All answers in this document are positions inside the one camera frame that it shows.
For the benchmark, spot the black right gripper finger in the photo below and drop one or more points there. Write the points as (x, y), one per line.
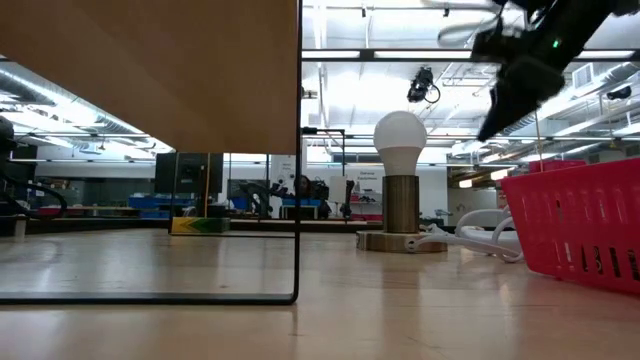
(500, 117)

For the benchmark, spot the red plastic basket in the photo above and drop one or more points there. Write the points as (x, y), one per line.
(575, 225)

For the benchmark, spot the green yellow cardboard box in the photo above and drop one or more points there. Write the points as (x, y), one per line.
(200, 225)

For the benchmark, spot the wooden riser shelf black legs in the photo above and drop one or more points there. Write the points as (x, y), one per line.
(150, 60)

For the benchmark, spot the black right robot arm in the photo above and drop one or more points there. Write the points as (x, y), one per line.
(585, 20)

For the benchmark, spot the black background robot arm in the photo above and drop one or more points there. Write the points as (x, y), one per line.
(255, 195)

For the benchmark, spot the black overhead beam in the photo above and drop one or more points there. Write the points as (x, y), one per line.
(367, 55)

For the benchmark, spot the white panel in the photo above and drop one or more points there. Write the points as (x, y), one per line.
(337, 189)

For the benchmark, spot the person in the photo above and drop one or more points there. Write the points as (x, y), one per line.
(303, 186)

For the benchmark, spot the dark screen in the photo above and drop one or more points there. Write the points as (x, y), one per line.
(242, 189)

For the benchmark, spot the black monitor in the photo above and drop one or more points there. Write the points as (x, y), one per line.
(192, 172)

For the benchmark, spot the blue storage bins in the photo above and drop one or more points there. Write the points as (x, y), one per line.
(150, 202)

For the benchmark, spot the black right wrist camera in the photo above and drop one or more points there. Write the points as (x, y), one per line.
(492, 47)

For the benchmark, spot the black overhead camera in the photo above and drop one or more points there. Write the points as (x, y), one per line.
(420, 86)

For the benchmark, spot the black stand frame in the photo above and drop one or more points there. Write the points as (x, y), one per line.
(322, 131)

